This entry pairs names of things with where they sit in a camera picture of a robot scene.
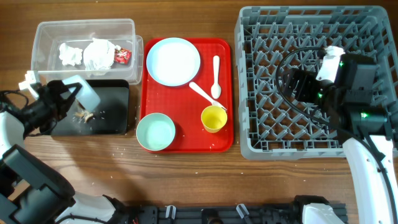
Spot light blue food bowl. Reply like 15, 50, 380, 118
62, 75, 100, 113

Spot rice and food leftovers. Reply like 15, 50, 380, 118
73, 110, 104, 123

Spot red snack wrapper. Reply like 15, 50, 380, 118
114, 45, 132, 64

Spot yellow plastic cup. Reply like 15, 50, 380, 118
200, 106, 228, 133

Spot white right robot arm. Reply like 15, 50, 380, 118
274, 46, 397, 223

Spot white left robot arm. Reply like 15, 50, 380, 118
1, 81, 134, 223

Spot black waste tray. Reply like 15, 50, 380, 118
50, 80, 129, 136

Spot grey dishwasher rack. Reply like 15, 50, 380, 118
234, 6, 397, 160

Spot clear plastic waste bin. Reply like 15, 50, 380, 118
30, 19, 144, 85

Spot large crumpled white napkin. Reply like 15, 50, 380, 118
83, 38, 116, 76

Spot white plastic spoon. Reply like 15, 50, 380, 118
211, 55, 221, 99

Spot white plastic fork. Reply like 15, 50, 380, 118
188, 82, 227, 111

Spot mint green bowl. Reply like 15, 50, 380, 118
136, 113, 176, 151

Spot red serving tray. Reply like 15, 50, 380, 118
140, 38, 234, 153

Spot light blue plate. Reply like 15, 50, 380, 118
146, 37, 201, 87

